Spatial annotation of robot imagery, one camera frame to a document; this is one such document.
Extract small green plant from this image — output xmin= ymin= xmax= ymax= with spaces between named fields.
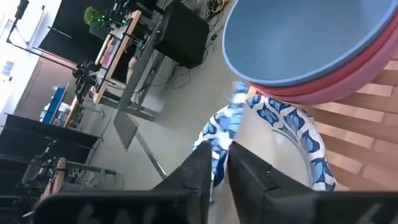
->
xmin=83 ymin=6 xmax=103 ymax=28

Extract blue storage bins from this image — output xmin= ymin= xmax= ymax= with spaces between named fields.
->
xmin=41 ymin=85 xmax=67 ymax=124

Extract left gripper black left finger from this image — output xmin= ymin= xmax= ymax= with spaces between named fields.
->
xmin=32 ymin=141 xmax=213 ymax=224

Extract wooden-top desk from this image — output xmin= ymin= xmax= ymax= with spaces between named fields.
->
xmin=92 ymin=9 xmax=144 ymax=105

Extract blue plastic bowl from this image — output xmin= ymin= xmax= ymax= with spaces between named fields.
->
xmin=221 ymin=0 xmax=398 ymax=87

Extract blue patterned paper plate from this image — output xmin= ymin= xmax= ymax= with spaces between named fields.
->
xmin=192 ymin=80 xmax=338 ymax=206

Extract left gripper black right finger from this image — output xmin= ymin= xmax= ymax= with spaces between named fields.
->
xmin=227 ymin=141 xmax=398 ymax=224

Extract grey metal desk leg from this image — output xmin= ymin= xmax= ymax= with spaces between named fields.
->
xmin=101 ymin=30 xmax=169 ymax=180

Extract black computer cabinet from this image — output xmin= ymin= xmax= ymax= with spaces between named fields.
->
xmin=154 ymin=2 xmax=210 ymax=68

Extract pink plastic bowl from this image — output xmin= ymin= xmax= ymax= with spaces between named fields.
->
xmin=257 ymin=27 xmax=398 ymax=106

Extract black workbench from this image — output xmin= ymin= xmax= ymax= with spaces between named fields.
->
xmin=0 ymin=113 xmax=101 ymax=200

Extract wooden slatted shelf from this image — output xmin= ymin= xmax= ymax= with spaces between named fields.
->
xmin=248 ymin=52 xmax=398 ymax=192

